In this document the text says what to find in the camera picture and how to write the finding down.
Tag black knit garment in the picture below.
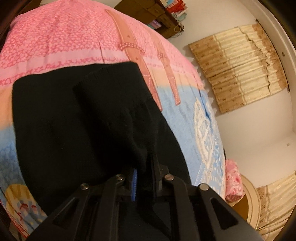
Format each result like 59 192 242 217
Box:
12 62 190 215

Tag pink floral folded blanket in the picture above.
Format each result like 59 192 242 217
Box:
225 159 244 202

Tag cream wooden headboard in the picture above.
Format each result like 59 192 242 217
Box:
229 175 261 230

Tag beige curtain near headboard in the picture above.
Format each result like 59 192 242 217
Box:
257 173 295 240

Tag beige window curtain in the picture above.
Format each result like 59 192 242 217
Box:
189 23 288 113

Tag blue polka dot bedspread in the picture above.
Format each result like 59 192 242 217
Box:
1 1 225 240

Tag stacked books under desk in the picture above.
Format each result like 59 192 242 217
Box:
148 20 162 30

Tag dark wooden desk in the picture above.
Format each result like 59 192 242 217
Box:
114 0 184 39

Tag red gift bag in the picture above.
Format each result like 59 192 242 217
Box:
166 0 186 13

